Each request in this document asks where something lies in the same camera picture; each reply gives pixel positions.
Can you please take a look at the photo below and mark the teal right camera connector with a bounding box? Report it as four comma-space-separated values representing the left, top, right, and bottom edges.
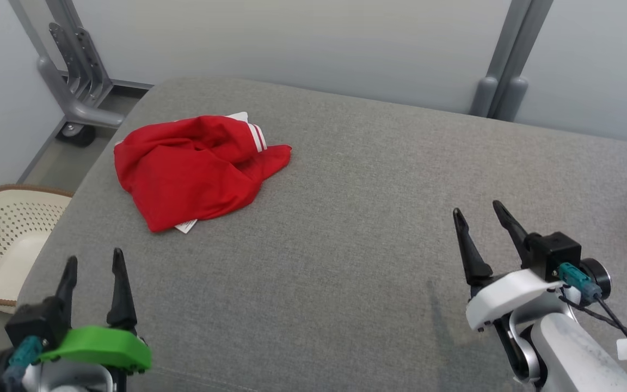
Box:
557, 262, 603, 303

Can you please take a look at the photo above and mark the grey partition post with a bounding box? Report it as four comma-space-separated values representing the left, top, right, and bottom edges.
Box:
492, 0, 555, 122
469, 0, 532, 118

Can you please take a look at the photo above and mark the grey metal partition foot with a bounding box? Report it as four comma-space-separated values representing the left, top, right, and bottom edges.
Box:
9, 0, 154, 130

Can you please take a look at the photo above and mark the red basketball jersey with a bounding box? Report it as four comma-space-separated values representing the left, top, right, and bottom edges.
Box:
113, 111, 293, 234

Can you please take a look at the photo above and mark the cream perforated laundry basket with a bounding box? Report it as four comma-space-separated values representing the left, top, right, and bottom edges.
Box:
0, 184, 73, 314

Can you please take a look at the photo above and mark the black caster wheel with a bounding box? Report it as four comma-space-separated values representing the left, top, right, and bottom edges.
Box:
55, 122, 97, 148

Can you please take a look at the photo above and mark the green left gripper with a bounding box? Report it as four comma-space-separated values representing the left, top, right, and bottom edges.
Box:
38, 248, 152, 377

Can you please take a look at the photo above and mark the teal left camera connector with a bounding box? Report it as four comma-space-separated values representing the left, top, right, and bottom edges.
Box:
8, 335, 43, 379

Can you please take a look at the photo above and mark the teal camera connector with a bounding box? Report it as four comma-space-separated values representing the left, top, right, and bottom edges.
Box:
557, 262, 603, 303
8, 335, 43, 379

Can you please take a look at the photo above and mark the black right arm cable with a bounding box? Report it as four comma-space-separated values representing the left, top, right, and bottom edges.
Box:
558, 287, 627, 382

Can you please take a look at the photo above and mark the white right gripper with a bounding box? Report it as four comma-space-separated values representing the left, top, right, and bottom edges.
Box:
452, 200, 565, 333

